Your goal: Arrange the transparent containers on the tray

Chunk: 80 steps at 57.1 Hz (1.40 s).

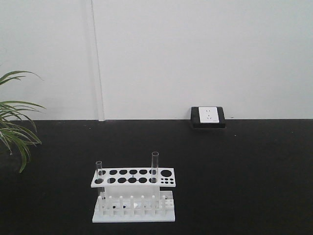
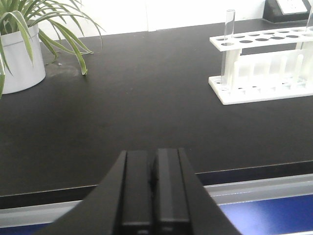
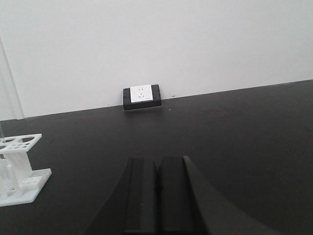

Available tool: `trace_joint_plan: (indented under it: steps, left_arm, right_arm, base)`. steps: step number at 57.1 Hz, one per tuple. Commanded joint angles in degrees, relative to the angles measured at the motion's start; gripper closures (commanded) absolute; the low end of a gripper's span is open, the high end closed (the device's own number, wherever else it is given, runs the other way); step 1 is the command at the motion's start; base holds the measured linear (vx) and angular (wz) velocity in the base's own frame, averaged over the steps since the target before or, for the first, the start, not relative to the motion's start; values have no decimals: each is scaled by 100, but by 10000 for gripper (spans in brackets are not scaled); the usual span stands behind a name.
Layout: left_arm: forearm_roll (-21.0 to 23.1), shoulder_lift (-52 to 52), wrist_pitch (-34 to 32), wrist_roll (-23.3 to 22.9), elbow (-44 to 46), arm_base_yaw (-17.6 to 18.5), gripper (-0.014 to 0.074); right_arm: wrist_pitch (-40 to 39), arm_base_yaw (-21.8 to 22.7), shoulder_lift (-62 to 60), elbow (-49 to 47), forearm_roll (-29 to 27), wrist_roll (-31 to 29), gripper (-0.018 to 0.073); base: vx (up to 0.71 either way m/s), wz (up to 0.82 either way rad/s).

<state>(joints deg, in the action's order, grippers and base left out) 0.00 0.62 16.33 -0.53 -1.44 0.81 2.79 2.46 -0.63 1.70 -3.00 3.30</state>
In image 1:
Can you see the white test tube rack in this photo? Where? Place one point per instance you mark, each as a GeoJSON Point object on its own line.
{"type": "Point", "coordinates": [127, 195]}

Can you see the green potted plant leaves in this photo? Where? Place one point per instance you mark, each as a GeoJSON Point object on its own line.
{"type": "Point", "coordinates": [17, 129]}

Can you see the tall clear test tube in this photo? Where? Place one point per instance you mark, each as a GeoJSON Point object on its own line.
{"type": "Point", "coordinates": [154, 167]}

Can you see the short clear test tube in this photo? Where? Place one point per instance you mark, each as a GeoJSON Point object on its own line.
{"type": "Point", "coordinates": [99, 174]}

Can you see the white wall socket black frame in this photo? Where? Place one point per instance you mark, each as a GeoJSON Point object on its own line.
{"type": "Point", "coordinates": [207, 117]}

